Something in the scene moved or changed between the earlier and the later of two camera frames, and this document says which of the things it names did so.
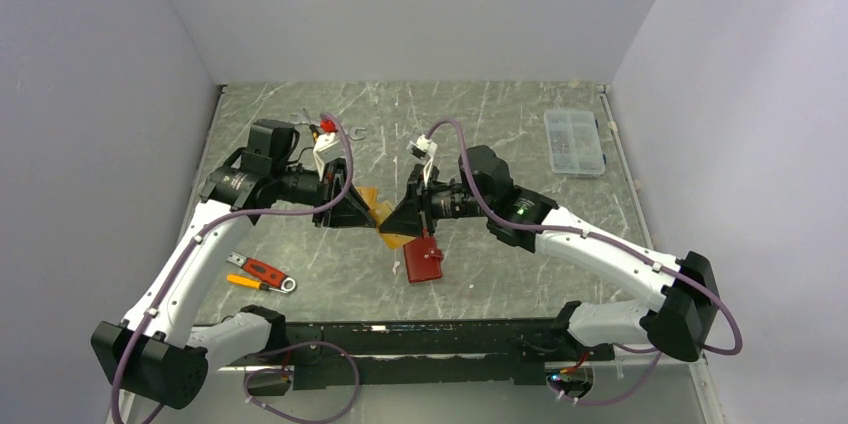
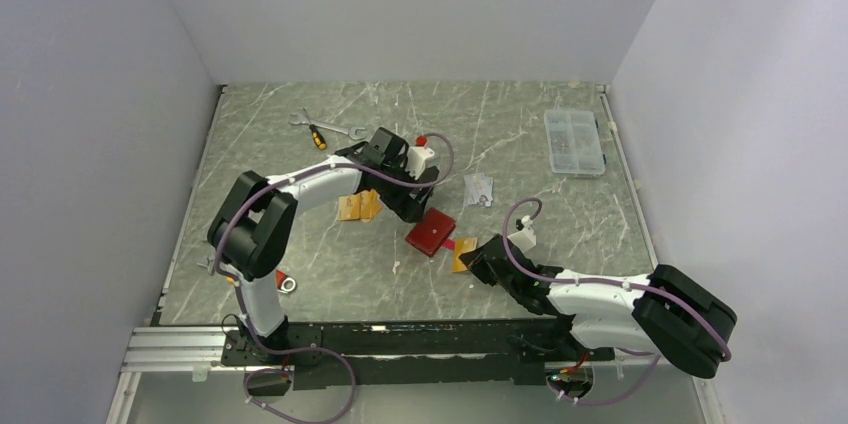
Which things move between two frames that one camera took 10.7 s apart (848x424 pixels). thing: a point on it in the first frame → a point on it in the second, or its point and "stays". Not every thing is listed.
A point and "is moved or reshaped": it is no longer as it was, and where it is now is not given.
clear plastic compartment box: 574,142 stays
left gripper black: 350,211 → 407,208
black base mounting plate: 355,354 stays
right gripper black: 415,212 → 476,263
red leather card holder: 423,258 is moved or reshaped
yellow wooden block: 379,213 → 462,245
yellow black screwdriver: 313,127 stays
